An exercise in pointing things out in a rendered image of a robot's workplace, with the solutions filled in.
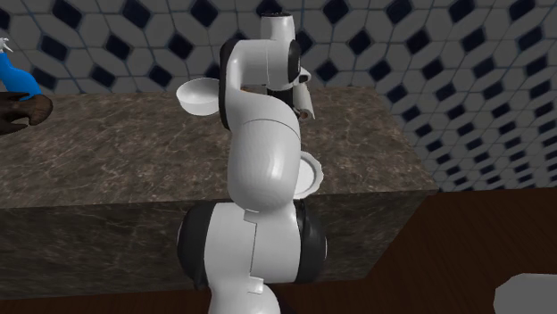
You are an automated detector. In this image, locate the white cylinder with brown end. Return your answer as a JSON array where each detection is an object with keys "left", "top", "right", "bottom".
[{"left": 292, "top": 81, "right": 316, "bottom": 121}]

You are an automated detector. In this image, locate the white bowl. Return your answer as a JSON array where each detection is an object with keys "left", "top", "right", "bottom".
[{"left": 175, "top": 77, "right": 221, "bottom": 117}]

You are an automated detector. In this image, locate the white plate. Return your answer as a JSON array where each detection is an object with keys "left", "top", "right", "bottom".
[{"left": 293, "top": 150, "right": 325, "bottom": 201}]

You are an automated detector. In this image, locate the dark brown figure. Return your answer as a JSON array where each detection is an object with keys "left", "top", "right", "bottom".
[{"left": 0, "top": 91, "right": 54, "bottom": 136}]

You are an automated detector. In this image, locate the blue spray bottle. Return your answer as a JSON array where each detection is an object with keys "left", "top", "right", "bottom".
[{"left": 0, "top": 37, "right": 43, "bottom": 102}]

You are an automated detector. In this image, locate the white rounded object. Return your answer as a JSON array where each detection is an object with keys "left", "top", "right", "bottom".
[{"left": 493, "top": 272, "right": 557, "bottom": 314}]

